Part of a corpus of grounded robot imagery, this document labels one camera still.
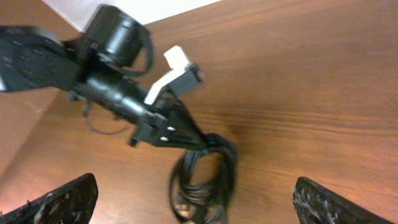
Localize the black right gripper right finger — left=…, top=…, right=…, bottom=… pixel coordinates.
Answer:
left=293, top=177, right=393, bottom=224

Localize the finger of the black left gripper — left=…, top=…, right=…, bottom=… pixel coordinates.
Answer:
left=160, top=123, right=206, bottom=151
left=169, top=98, right=202, bottom=137

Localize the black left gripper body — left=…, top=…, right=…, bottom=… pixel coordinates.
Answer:
left=127, top=93, right=183, bottom=148

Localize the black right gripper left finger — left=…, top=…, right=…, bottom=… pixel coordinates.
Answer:
left=1, top=173, right=98, bottom=224

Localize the black cable bundle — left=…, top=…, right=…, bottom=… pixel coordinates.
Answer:
left=167, top=133, right=239, bottom=224

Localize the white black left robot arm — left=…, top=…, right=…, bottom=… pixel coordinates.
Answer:
left=1, top=4, right=207, bottom=151

